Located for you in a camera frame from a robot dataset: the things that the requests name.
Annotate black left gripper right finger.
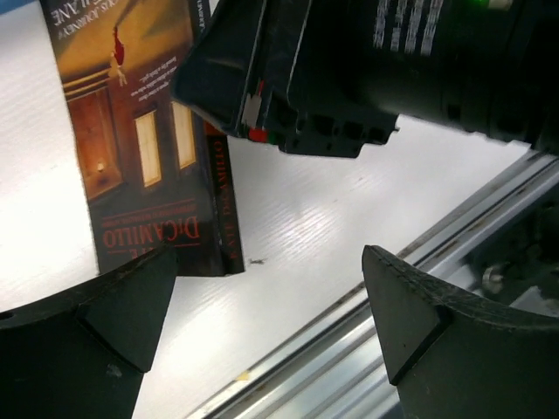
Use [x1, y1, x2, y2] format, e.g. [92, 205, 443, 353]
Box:
[362, 245, 558, 418]

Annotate aluminium mounting rail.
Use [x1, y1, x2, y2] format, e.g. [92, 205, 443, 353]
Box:
[193, 152, 558, 418]

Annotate Edward Tulane orange book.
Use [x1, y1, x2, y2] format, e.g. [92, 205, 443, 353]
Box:
[41, 0, 245, 277]

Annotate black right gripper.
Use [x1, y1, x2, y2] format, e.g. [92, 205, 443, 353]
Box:
[173, 1, 558, 158]

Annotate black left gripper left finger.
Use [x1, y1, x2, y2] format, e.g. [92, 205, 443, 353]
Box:
[1, 246, 177, 418]

